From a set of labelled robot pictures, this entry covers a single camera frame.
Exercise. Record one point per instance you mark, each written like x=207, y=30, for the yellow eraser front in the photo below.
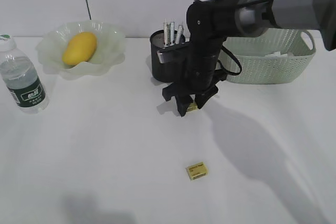
x=197, y=171

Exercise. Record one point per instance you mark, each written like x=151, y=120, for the yellow mango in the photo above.
x=80, y=48

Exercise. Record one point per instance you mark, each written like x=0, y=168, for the green woven plastic basket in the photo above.
x=256, y=69

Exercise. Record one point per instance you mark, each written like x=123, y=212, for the grey white pen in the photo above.
x=179, y=33

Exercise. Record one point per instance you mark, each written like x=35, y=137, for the waste paper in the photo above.
x=278, y=54

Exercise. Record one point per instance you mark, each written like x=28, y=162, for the yellow eraser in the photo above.
x=197, y=171
x=192, y=107

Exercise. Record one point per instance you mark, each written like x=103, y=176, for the beige white pen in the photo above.
x=166, y=34

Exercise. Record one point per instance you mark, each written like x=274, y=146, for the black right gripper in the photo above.
x=182, y=90

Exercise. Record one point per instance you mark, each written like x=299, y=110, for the clear water bottle green label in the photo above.
x=21, y=78

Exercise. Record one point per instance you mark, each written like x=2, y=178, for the black mesh pen holder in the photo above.
x=167, y=62

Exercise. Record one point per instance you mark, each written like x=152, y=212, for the blue white pen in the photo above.
x=172, y=33

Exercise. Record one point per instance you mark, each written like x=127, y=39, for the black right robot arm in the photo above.
x=211, y=22

